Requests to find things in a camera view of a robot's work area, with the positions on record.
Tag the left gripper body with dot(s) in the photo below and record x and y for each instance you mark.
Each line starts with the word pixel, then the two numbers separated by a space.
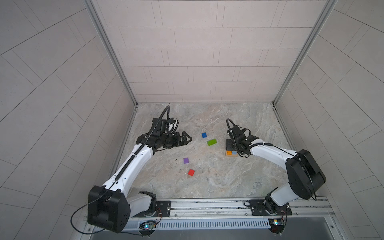
pixel 168 140

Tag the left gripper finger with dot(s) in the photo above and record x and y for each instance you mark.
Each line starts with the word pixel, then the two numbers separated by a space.
pixel 185 142
pixel 186 136

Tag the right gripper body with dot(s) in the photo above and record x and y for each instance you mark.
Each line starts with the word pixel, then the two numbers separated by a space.
pixel 231 145

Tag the green wood block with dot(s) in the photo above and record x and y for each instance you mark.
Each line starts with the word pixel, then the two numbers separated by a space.
pixel 211 142

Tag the red wood cube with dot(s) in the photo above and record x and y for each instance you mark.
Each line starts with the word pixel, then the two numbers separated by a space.
pixel 191 172

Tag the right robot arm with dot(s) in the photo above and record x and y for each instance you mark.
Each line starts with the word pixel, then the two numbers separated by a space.
pixel 305 177

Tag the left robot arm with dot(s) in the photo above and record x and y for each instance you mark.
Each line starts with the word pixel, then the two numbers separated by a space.
pixel 109 206

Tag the vent grille strip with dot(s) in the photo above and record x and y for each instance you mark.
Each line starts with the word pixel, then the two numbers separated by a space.
pixel 212 224

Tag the left controller board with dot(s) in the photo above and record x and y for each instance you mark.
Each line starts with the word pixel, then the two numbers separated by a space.
pixel 148 226

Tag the controller board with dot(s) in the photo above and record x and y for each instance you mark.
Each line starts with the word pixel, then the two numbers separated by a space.
pixel 277 225
pixel 148 226

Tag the right controller board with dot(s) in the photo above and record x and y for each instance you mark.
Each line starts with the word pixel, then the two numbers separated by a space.
pixel 277 225

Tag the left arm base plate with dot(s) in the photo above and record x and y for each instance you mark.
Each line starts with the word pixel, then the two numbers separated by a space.
pixel 164 206

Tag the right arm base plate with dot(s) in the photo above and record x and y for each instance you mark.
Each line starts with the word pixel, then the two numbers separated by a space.
pixel 259 208

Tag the aluminium mounting rail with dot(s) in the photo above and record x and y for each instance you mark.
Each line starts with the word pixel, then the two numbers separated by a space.
pixel 234 208

